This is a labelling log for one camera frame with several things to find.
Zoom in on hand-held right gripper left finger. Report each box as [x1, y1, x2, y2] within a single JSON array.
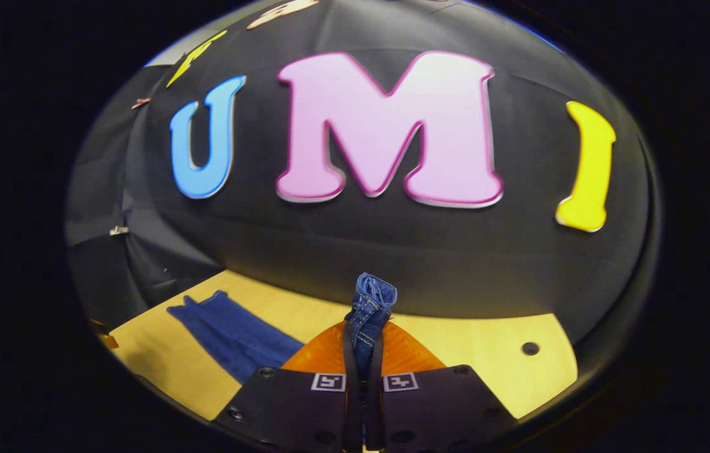
[[212, 320, 363, 453]]

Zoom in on black backdrop cloth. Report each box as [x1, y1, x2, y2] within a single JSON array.
[[65, 0, 658, 345]]

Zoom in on blue jeans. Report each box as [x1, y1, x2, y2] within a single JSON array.
[[166, 272, 399, 386]]

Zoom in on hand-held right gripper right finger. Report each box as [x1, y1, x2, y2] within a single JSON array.
[[364, 320, 517, 453]]

